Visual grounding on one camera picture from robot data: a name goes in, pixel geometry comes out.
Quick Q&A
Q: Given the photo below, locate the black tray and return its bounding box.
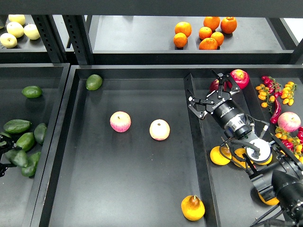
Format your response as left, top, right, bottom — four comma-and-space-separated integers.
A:
0, 63, 70, 227
30, 64, 303, 227

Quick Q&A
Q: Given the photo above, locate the yellow pear right tray left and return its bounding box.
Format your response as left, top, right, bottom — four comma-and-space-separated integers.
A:
210, 146, 232, 166

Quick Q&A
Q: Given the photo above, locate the pink red apple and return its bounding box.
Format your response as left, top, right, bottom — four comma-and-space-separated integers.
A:
110, 111, 131, 132

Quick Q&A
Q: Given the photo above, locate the light green avocado left tray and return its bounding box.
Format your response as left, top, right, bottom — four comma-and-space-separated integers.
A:
16, 132, 35, 152

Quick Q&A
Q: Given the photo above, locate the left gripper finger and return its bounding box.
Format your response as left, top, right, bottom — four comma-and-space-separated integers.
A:
0, 135, 21, 154
0, 163, 16, 177

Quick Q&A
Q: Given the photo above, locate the pink apple right tray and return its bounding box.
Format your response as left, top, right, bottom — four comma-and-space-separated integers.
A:
277, 112, 301, 132

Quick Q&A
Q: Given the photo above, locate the black tray divider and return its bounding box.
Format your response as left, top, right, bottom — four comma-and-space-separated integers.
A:
183, 72, 222, 227

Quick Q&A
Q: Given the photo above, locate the black centre tray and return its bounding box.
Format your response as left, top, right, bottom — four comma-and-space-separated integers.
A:
30, 64, 303, 227

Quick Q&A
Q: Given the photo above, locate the orange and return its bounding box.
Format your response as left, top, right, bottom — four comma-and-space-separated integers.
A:
198, 26, 213, 40
173, 33, 187, 48
220, 17, 237, 34
211, 32, 224, 47
198, 37, 218, 50
175, 21, 192, 37
203, 17, 221, 31

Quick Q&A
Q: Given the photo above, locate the black left tray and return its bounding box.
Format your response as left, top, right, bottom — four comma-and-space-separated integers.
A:
0, 63, 70, 227

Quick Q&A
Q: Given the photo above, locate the orange centre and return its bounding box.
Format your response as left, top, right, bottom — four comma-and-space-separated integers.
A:
198, 26, 213, 40

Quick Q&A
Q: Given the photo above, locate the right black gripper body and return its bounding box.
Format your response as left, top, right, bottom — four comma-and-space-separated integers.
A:
205, 91, 244, 129

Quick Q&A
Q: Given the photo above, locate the red chili pepper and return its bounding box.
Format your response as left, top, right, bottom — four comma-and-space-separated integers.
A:
270, 98, 281, 124

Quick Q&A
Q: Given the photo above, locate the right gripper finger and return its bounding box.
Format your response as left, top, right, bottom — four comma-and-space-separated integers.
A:
186, 89, 214, 119
211, 70, 241, 98

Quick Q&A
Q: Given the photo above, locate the big red apple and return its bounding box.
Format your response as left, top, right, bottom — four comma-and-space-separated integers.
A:
230, 69, 250, 90

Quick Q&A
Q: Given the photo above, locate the yellow pear tray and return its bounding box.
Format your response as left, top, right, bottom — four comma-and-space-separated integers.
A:
210, 146, 232, 166
232, 148, 248, 169
257, 189, 280, 206

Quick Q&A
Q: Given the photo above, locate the orange cherry tomato bunch right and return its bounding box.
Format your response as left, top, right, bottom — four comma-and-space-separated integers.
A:
281, 81, 297, 106

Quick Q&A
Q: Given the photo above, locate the dark avocado at left edge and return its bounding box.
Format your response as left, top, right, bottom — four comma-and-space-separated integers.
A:
0, 132, 12, 138

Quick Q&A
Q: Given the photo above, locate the yellow pear right tray bottom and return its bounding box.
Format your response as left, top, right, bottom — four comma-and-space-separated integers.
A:
257, 189, 280, 206

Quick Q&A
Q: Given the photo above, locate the green avocado upper left tray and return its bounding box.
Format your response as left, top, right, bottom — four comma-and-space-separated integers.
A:
22, 86, 43, 98

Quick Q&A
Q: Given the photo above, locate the orange right middle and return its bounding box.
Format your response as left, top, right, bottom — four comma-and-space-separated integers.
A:
211, 32, 224, 47

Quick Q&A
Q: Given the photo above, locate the yellow pear under wrist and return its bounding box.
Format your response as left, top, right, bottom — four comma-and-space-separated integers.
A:
255, 154, 273, 166

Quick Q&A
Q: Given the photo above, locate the red cherry tomato bunch top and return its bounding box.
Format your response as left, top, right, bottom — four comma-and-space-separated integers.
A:
261, 76, 283, 97

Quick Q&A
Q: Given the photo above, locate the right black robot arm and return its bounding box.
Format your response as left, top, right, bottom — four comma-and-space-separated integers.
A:
184, 71, 303, 227

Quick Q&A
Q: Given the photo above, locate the mixed cherry tomato bunch lower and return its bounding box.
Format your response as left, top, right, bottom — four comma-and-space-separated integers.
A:
275, 126, 303, 160

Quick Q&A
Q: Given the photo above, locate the black upper shelf right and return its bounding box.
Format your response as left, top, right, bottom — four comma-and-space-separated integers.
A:
89, 16, 303, 65

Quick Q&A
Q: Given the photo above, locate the orange top left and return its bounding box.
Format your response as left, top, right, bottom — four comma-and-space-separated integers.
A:
175, 21, 192, 37

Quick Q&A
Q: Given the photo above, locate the orange lower left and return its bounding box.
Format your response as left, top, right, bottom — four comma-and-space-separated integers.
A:
173, 33, 187, 48

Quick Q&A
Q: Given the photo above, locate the orange top middle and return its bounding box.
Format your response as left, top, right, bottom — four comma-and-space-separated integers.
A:
203, 17, 221, 31

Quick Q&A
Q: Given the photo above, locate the orange cherry tomato bunch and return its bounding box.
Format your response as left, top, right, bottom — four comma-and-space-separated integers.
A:
255, 84, 276, 113
281, 81, 297, 106

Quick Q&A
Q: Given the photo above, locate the yellow pear right tray middle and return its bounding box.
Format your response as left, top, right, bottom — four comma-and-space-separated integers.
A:
232, 148, 248, 169

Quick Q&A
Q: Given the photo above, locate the orange front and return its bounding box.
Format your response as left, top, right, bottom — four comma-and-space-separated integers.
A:
198, 37, 218, 50

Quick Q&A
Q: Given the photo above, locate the orange cherry tomato bunch left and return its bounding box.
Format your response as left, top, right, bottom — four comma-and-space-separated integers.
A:
255, 84, 276, 113

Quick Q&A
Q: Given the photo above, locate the orange top right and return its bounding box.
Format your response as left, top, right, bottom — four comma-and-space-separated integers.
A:
220, 17, 237, 34

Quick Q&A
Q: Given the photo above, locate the pale yellow pear front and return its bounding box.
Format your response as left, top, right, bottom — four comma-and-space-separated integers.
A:
0, 33, 18, 49

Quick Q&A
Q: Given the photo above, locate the pale pink apple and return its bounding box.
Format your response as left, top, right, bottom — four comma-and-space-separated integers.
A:
149, 119, 170, 141

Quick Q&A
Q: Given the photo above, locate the dark red small apple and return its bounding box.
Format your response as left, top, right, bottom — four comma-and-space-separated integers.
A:
209, 79, 219, 92

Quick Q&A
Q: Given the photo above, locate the dark avocado by tray wall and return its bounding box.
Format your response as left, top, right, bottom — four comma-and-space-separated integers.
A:
34, 123, 47, 145

